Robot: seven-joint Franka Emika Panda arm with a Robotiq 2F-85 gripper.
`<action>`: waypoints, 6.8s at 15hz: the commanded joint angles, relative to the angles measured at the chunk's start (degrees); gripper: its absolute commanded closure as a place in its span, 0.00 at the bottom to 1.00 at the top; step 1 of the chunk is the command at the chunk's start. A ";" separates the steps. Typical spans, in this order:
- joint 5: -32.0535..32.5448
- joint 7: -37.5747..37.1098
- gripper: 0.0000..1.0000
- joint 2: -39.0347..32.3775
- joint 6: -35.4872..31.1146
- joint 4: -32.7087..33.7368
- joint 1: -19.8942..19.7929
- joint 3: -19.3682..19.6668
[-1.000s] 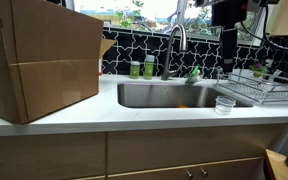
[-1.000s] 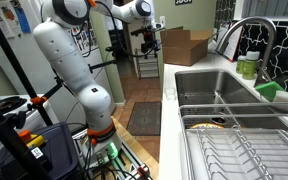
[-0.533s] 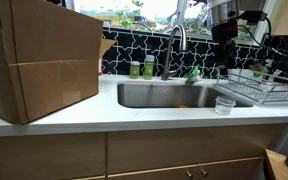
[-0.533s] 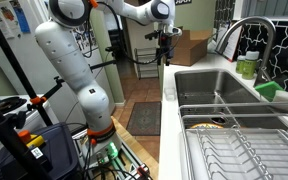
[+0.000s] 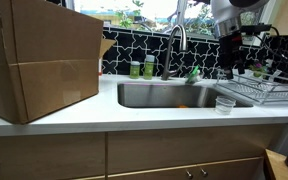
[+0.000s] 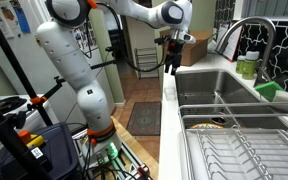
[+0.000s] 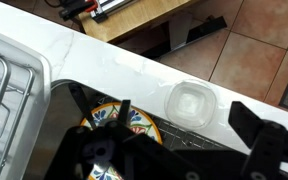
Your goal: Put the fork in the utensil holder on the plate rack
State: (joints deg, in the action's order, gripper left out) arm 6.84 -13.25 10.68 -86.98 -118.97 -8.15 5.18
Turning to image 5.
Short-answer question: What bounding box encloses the light wood drawer front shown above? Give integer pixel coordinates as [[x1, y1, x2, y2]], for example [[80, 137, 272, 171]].
[[107, 124, 285, 175]]

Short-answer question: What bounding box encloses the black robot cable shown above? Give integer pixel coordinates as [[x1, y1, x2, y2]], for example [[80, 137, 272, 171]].
[[250, 25, 288, 68]]

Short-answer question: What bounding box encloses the short green soap bottle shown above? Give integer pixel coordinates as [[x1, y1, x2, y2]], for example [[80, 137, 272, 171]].
[[129, 60, 141, 80]]

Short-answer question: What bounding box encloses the kitchen window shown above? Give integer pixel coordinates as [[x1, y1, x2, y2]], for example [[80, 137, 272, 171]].
[[73, 0, 276, 38]]

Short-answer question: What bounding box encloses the round metal cabinet knob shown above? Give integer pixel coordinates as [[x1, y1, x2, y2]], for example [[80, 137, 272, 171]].
[[185, 168, 194, 180], [199, 167, 209, 178]]

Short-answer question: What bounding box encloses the green dish sponge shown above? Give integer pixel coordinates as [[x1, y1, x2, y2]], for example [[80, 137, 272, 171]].
[[185, 64, 202, 85]]

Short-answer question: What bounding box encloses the stainless steel sink basin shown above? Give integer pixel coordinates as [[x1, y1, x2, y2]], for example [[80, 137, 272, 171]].
[[117, 82, 254, 110]]

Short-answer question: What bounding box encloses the large brown cardboard box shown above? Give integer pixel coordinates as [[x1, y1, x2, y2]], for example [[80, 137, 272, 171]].
[[0, 0, 117, 125]]

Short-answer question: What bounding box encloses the tall green soap bottle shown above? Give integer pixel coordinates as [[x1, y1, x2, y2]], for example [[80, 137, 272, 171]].
[[143, 54, 156, 81]]

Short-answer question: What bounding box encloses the wooden robot cart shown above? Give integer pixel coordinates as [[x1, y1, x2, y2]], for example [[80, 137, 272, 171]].
[[263, 148, 288, 180]]

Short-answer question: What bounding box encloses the metal wire plate rack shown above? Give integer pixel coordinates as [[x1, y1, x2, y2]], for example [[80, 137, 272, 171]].
[[213, 68, 288, 107]]

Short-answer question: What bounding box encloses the brushed steel gooseneck faucet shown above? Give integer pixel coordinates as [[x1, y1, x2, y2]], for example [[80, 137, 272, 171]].
[[160, 24, 189, 81]]

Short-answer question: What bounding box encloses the clear plastic cup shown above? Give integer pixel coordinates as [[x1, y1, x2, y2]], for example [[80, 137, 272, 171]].
[[214, 95, 237, 116]]

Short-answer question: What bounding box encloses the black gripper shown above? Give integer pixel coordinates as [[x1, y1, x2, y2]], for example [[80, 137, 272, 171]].
[[218, 31, 252, 80]]

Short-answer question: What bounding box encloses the potted plant with purple flower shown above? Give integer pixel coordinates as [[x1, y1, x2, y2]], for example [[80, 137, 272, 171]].
[[248, 61, 269, 79]]

